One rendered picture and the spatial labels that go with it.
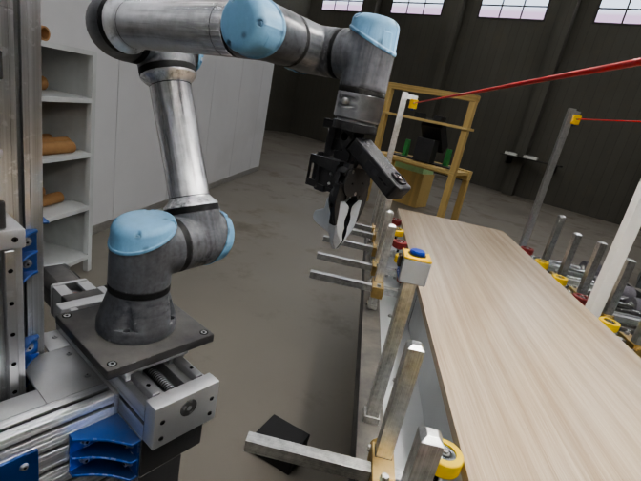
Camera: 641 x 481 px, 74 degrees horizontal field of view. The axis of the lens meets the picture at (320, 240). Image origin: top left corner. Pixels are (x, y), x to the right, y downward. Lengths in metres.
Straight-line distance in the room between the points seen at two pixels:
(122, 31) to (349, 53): 0.39
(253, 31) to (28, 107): 0.44
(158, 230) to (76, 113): 2.65
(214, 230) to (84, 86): 2.55
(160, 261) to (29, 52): 0.40
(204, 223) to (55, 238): 2.90
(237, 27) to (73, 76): 2.85
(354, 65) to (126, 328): 0.62
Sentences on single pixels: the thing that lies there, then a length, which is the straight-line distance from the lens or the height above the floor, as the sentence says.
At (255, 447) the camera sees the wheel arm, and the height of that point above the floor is 0.81.
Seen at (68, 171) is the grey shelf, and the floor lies 0.72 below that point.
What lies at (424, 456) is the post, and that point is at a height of 1.08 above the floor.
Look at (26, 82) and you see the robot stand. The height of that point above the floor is 1.47.
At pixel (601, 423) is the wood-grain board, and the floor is 0.90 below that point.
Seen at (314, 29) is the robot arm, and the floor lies 1.63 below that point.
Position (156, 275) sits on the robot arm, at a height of 1.17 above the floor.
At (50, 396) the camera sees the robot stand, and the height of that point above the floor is 0.95.
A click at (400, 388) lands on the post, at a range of 0.95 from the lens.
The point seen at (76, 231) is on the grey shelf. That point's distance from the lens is 3.63.
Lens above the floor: 1.54
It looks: 18 degrees down
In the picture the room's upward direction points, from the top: 12 degrees clockwise
